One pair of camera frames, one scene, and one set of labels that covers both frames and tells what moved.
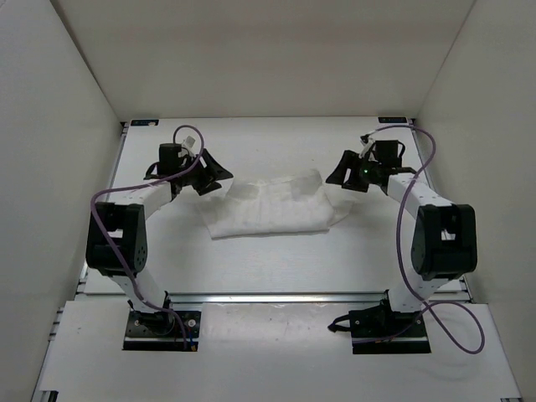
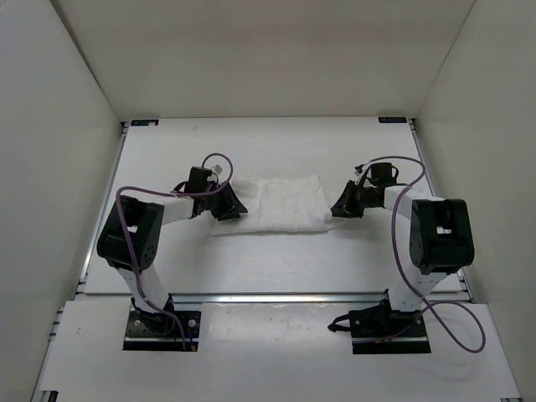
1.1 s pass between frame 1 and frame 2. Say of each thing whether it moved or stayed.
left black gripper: moved
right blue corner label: stayed
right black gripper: moved
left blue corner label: stayed
